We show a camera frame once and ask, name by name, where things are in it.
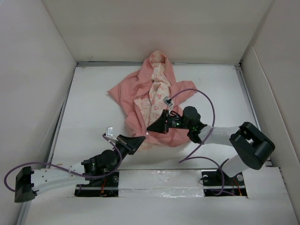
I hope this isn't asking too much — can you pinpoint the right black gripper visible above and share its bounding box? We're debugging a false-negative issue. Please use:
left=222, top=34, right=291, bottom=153
left=147, top=108, right=192, bottom=134

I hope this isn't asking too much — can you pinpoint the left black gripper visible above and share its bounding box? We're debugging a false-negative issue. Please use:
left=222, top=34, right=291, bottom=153
left=110, top=135, right=145, bottom=172

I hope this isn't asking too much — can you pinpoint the pink hooded jacket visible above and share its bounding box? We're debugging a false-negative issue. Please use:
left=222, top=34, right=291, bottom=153
left=108, top=51, right=196, bottom=151

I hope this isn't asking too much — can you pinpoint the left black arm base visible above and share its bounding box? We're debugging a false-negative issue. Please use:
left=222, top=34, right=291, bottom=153
left=74, top=171, right=120, bottom=198

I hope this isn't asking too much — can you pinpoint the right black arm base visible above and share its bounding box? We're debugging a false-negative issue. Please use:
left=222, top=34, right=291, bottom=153
left=198, top=169, right=247, bottom=197

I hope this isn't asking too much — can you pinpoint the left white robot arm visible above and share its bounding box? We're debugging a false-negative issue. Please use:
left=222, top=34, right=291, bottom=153
left=14, top=134, right=146, bottom=203

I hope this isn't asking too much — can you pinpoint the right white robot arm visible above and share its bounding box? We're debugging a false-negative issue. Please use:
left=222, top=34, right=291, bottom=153
left=147, top=106, right=276, bottom=185

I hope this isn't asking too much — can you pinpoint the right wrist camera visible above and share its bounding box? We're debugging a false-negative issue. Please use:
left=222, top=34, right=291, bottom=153
left=163, top=96, right=174, bottom=114

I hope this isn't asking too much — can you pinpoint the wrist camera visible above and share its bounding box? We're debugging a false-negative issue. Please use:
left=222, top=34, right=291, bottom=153
left=163, top=96, right=174, bottom=114
left=105, top=127, right=116, bottom=141

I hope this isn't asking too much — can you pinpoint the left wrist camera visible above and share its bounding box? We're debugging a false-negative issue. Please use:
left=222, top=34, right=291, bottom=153
left=105, top=127, right=116, bottom=141

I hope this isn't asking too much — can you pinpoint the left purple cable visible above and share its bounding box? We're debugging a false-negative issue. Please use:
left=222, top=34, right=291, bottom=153
left=4, top=133, right=122, bottom=193

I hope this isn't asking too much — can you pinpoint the purple cable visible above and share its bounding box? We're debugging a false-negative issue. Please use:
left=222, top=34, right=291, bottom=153
left=4, top=133, right=122, bottom=193
left=167, top=89, right=237, bottom=196

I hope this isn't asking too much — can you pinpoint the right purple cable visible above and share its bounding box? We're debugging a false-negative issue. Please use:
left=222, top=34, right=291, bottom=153
left=167, top=89, right=237, bottom=196

